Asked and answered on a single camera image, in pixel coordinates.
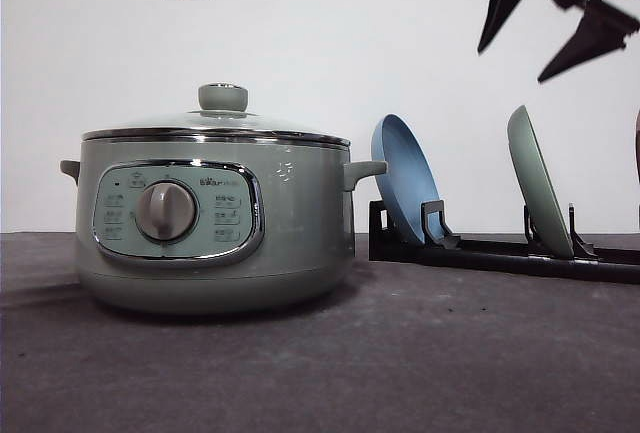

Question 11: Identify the green plate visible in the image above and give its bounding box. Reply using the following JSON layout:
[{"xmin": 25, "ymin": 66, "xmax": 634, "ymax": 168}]
[{"xmin": 507, "ymin": 106, "xmax": 574, "ymax": 259}]

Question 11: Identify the glass pot lid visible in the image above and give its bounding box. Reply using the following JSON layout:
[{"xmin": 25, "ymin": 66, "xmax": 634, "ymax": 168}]
[{"xmin": 81, "ymin": 83, "xmax": 350, "ymax": 148}]

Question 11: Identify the blue plate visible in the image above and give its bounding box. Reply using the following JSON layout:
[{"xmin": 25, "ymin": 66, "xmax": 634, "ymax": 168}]
[{"xmin": 371, "ymin": 114, "xmax": 443, "ymax": 244}]

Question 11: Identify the black plate rack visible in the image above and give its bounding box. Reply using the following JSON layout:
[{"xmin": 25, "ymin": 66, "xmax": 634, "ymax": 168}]
[{"xmin": 369, "ymin": 200, "xmax": 640, "ymax": 284}]

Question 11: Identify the green electric steamer pot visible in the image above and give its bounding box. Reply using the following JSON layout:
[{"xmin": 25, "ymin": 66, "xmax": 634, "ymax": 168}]
[{"xmin": 60, "ymin": 140, "xmax": 388, "ymax": 315}]

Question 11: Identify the dark reddish object at edge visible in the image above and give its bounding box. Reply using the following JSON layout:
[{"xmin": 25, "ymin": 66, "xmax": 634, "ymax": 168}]
[{"xmin": 635, "ymin": 109, "xmax": 640, "ymax": 188}]

